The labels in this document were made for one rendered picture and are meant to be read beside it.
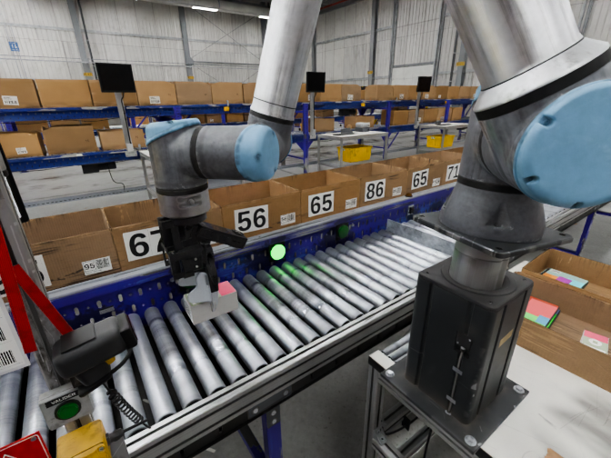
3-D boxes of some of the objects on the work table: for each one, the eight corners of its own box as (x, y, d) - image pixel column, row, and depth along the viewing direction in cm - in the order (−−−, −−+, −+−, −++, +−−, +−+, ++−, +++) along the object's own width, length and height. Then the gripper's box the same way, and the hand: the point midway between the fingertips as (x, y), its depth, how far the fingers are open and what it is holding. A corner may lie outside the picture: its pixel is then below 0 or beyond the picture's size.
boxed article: (603, 350, 94) (608, 338, 92) (601, 370, 87) (606, 357, 85) (579, 342, 97) (584, 329, 96) (575, 360, 91) (580, 347, 89)
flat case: (587, 284, 124) (589, 281, 124) (568, 301, 114) (570, 297, 114) (547, 270, 135) (548, 266, 134) (526, 284, 125) (527, 281, 124)
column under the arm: (528, 393, 81) (566, 281, 69) (473, 455, 67) (508, 328, 55) (436, 336, 101) (454, 241, 88) (379, 375, 87) (390, 268, 75)
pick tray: (654, 346, 96) (668, 319, 92) (515, 290, 124) (520, 267, 120) (671, 311, 111) (683, 285, 108) (543, 268, 140) (549, 247, 136)
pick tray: (627, 402, 79) (643, 371, 75) (472, 323, 107) (477, 297, 103) (650, 350, 94) (665, 322, 91) (509, 293, 123) (515, 270, 119)
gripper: (151, 209, 63) (170, 300, 71) (166, 228, 54) (186, 331, 62) (195, 202, 68) (208, 287, 76) (216, 218, 58) (228, 314, 66)
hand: (211, 297), depth 70 cm, fingers closed on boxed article, 6 cm apart
